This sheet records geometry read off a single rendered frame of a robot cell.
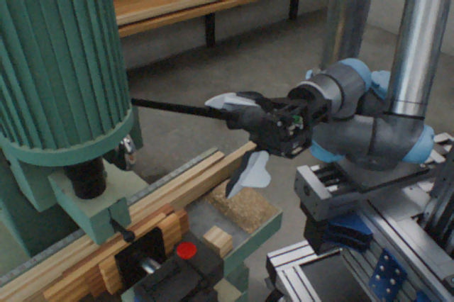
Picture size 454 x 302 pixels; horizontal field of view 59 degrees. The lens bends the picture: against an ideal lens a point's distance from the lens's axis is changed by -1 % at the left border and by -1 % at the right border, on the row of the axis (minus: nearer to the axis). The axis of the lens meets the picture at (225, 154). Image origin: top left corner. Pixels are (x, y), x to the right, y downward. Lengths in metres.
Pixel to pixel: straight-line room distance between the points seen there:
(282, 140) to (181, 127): 2.05
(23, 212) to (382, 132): 0.71
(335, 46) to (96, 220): 0.62
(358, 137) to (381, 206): 0.43
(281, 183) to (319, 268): 0.72
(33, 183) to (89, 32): 0.34
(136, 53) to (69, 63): 2.87
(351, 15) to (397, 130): 0.27
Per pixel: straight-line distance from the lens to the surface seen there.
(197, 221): 0.83
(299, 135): 0.60
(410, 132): 0.79
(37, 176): 0.74
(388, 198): 1.20
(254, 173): 0.61
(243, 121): 0.49
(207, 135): 2.53
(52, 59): 0.47
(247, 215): 0.81
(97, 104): 0.51
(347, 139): 0.78
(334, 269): 1.65
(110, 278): 0.73
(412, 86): 0.79
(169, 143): 2.49
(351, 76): 0.73
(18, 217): 0.90
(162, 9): 2.75
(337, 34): 0.93
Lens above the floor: 1.53
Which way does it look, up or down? 40 degrees down
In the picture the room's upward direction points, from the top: straight up
